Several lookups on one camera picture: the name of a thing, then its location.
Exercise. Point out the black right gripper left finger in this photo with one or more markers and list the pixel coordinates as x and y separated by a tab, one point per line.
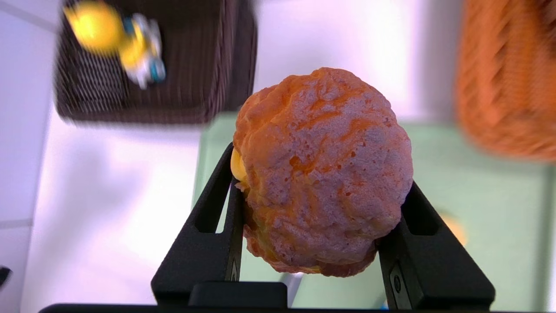
204	256

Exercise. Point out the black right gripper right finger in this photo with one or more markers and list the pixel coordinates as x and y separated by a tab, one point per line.
434	265

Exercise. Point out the cream puff pastry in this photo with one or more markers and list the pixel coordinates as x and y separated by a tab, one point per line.
321	174

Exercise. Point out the yellow duck toy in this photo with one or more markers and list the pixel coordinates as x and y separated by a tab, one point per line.
100	26

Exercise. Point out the dark brown wicker basket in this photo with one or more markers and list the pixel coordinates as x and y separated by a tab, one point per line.
195	65

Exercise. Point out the orange wicker basket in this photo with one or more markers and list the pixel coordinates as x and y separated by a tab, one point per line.
508	87

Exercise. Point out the light green plastic tray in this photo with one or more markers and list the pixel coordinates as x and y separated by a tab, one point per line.
499	195

